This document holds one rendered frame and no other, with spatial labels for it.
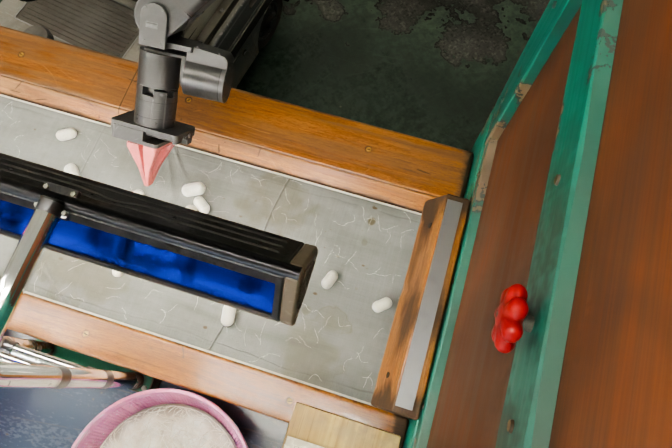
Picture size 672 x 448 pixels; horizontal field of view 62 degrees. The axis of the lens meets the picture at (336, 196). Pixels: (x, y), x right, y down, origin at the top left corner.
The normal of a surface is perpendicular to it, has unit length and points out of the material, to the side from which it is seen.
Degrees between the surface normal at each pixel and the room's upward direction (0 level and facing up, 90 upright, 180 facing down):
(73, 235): 58
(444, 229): 0
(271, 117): 0
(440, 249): 0
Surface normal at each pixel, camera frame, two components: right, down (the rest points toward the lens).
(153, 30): -0.07, 0.41
